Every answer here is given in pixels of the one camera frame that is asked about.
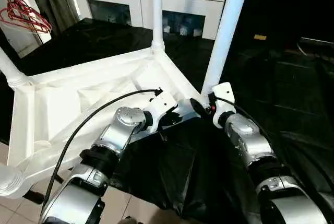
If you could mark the white plastic table top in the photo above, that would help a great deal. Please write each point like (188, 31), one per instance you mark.
(78, 91)

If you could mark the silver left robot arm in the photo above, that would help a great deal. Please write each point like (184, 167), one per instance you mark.
(117, 130)

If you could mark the black mat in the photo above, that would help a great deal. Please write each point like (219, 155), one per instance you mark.
(208, 169)

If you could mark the small tan label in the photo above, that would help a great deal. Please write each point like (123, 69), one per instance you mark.
(260, 37)

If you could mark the long dark bar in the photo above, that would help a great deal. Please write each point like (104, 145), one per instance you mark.
(315, 42)

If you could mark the grey curtain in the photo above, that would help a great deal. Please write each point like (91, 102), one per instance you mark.
(57, 2)

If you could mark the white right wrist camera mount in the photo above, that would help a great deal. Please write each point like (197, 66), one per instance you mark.
(224, 96)

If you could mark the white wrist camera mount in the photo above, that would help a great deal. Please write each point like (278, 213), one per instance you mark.
(224, 96)
(161, 101)

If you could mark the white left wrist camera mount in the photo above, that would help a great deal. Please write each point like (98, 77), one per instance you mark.
(161, 101)

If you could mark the black folding stand frame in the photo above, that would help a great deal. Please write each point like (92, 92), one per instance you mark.
(39, 195)

